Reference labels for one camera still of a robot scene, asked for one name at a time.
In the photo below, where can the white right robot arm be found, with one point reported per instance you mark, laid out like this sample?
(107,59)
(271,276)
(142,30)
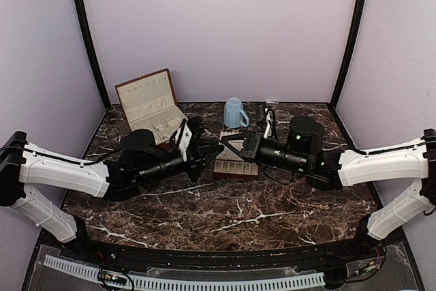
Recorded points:
(411,160)

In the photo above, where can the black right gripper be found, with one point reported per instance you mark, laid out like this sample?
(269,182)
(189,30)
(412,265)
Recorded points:
(238,136)

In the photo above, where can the red jewelry display tray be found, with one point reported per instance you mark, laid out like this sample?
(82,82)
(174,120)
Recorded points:
(229,165)

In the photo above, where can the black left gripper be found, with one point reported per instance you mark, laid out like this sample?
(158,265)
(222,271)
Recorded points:
(201,165)

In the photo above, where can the white perforated cable rail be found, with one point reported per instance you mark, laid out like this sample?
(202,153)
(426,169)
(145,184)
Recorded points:
(112,280)

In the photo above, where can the light blue faceted mug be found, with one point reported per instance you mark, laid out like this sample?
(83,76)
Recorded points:
(234,114)

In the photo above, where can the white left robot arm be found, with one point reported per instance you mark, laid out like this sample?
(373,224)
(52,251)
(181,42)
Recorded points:
(24,165)

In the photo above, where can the open red jewelry box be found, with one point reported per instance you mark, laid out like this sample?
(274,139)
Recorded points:
(149,102)

